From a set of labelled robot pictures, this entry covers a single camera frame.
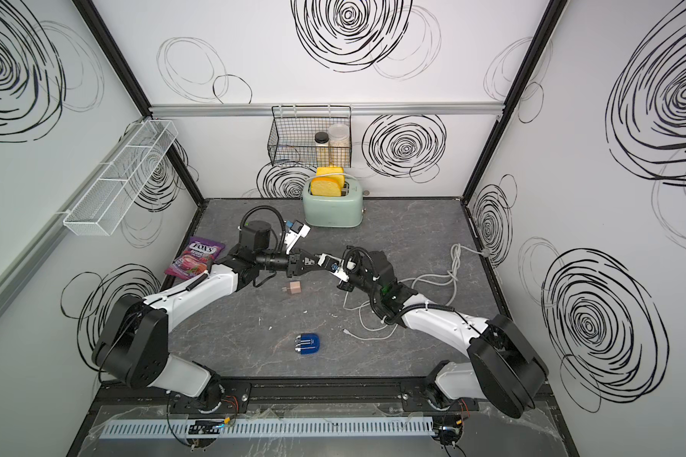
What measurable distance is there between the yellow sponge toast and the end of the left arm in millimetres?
314

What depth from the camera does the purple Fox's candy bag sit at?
0.98 m

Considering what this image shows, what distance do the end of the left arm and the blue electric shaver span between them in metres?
0.22

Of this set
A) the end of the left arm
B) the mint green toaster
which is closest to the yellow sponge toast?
the mint green toaster

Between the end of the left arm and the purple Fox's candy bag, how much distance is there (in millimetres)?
385

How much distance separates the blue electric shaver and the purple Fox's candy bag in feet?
1.44

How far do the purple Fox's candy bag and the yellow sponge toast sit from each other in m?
0.43

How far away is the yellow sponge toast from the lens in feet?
3.22

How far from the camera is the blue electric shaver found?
0.81 meters

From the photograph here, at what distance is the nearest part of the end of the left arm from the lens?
0.66 meters
